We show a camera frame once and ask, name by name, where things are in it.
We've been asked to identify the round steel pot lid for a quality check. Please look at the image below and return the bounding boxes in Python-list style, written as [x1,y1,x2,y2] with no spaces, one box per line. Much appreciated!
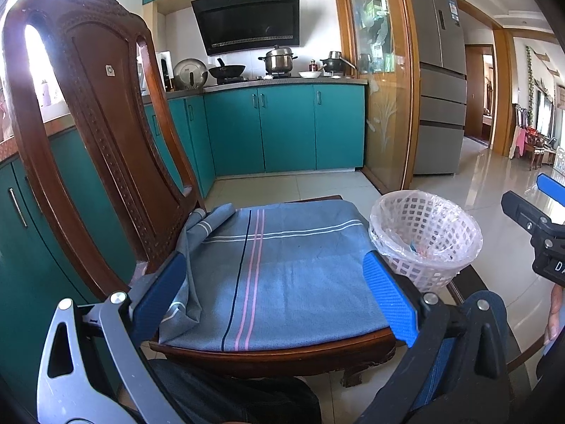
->
[172,59,208,90]

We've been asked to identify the black pot with steel lid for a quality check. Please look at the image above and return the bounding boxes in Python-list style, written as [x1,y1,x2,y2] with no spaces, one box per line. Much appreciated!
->
[320,51,357,75]

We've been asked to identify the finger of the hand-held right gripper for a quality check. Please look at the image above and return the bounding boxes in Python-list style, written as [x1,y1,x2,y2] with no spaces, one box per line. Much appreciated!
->
[502,191,554,237]
[536,173,565,207]

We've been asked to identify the wood framed glass door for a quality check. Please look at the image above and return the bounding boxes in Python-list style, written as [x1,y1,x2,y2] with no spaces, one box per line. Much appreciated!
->
[335,0,422,193]

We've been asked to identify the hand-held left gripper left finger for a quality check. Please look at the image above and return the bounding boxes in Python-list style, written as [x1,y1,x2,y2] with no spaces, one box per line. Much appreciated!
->
[36,254,188,424]

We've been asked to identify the pink garment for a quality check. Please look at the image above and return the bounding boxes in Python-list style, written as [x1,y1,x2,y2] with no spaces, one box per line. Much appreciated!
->
[512,126,528,160]

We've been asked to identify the steel stock pot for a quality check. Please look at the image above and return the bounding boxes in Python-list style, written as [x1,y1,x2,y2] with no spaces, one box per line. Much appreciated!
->
[258,45,298,73]

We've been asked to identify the black range hood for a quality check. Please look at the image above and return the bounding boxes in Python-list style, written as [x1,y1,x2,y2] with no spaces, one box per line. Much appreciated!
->
[191,0,301,57]

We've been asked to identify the white plastic mesh basket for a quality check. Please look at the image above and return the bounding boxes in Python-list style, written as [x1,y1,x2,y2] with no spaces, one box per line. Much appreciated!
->
[368,190,483,294]

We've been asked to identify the carved wooden chair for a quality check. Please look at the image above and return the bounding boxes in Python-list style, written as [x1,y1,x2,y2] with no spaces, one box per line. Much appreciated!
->
[2,0,398,387]

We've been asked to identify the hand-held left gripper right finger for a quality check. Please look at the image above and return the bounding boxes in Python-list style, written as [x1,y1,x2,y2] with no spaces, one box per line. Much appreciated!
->
[353,249,524,424]

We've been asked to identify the person's right hand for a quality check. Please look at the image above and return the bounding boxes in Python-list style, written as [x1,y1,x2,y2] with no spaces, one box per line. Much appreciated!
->
[544,285,565,345]

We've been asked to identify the teal kitchen base cabinet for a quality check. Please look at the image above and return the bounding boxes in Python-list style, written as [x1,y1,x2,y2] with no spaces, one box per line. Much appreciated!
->
[204,84,366,176]
[0,95,217,407]

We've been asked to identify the black wok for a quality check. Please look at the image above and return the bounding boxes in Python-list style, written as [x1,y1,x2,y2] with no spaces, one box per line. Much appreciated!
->
[208,57,246,84]

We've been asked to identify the grey kitchen countertop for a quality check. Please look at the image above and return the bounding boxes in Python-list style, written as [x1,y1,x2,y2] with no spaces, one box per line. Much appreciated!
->
[141,76,369,98]

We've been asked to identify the white countertop appliance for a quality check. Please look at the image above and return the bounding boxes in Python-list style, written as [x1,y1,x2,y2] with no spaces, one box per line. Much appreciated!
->
[155,51,172,91]

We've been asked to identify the wooden door frame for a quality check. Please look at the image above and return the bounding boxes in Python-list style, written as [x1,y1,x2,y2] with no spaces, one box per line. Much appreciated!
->
[463,26,515,156]

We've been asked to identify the blue striped blanket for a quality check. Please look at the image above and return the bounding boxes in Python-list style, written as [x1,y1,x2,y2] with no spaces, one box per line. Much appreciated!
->
[132,199,396,349]

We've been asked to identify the wooden dining chair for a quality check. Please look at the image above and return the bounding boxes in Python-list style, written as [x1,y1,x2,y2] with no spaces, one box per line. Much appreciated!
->
[527,135,553,171]

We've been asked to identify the grey refrigerator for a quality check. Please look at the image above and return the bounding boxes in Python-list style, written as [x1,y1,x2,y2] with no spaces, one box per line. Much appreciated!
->
[406,0,468,175]

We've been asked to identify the clear plastic bag liner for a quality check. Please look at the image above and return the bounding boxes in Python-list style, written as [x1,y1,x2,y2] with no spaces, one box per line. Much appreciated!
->
[368,191,483,272]

